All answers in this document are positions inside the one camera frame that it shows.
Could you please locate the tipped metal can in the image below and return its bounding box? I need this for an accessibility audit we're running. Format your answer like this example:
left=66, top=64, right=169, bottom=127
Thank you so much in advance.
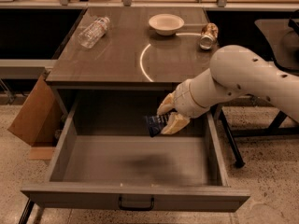
left=199, top=23, right=219, bottom=50

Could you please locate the grey open drawer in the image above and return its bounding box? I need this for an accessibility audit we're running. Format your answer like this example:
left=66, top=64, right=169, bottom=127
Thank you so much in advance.
left=21, top=91, right=250, bottom=212

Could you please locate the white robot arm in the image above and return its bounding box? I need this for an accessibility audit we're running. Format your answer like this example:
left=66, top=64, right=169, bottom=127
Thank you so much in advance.
left=157, top=45, right=299, bottom=134

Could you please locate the clear plastic water bottle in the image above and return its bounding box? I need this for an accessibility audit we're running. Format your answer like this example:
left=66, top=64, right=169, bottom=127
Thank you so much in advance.
left=78, top=17, right=110, bottom=49

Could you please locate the black drawer handle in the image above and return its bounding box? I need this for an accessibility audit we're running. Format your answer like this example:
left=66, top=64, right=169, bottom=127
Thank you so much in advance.
left=118, top=196, right=155, bottom=212

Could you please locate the black chair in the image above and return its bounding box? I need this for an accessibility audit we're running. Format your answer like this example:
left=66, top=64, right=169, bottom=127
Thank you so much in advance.
left=255, top=10, right=299, bottom=75

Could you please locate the black table leg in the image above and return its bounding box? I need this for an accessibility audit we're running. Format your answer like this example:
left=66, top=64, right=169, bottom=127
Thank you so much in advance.
left=211, top=105, right=245, bottom=168

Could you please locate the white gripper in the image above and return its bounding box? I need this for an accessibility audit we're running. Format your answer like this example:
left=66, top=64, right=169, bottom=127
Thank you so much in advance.
left=157, top=79, right=209, bottom=134

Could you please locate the grey cabinet counter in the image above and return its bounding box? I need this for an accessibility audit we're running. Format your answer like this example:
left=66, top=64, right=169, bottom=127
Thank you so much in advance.
left=45, top=6, right=235, bottom=120

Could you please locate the white bowl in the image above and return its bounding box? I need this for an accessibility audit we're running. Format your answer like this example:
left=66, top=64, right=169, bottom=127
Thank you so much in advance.
left=149, top=14, right=184, bottom=35

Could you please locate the brown cardboard box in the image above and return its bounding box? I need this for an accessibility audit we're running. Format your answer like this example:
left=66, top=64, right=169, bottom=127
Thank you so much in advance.
left=8, top=76, right=63, bottom=147

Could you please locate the blue rxbar wrapper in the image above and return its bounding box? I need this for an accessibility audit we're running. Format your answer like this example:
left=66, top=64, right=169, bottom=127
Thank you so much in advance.
left=145, top=114, right=169, bottom=137

